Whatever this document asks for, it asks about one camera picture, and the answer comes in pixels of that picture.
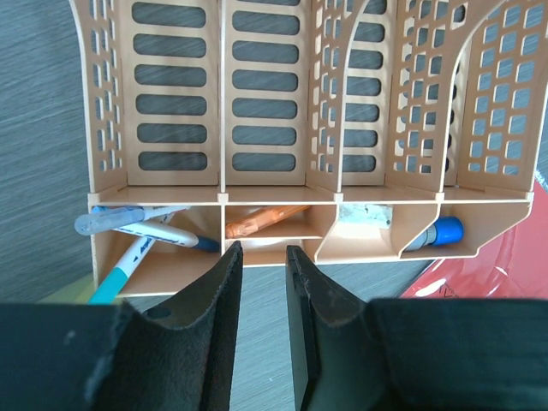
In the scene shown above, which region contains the green metal drawer cabinet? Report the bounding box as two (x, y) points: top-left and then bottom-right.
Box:
(39, 274), (95, 304)

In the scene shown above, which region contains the orange highlighter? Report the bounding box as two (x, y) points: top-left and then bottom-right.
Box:
(225, 205), (309, 239)

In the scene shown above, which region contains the blue white pen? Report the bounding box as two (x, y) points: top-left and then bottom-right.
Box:
(74, 205), (191, 235)

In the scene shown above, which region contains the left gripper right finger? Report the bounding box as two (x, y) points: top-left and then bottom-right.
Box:
(286, 246), (547, 410)

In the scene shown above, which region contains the white marker pen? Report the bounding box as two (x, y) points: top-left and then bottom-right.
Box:
(116, 221), (220, 253)

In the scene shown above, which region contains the teal capped white pen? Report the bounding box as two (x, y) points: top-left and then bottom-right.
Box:
(88, 213), (174, 305)

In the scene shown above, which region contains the red A4 folder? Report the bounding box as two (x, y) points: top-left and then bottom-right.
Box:
(402, 173), (547, 300)

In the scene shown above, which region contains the orange plastic file organizer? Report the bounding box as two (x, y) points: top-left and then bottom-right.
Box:
(71, 1), (547, 297)

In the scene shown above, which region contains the small white eraser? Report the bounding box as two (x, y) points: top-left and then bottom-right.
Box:
(338, 203), (393, 229)

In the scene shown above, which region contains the blue and grey marker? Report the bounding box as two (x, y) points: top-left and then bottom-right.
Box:
(405, 216), (464, 252)

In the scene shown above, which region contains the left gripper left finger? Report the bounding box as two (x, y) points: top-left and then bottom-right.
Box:
(1, 243), (243, 410)

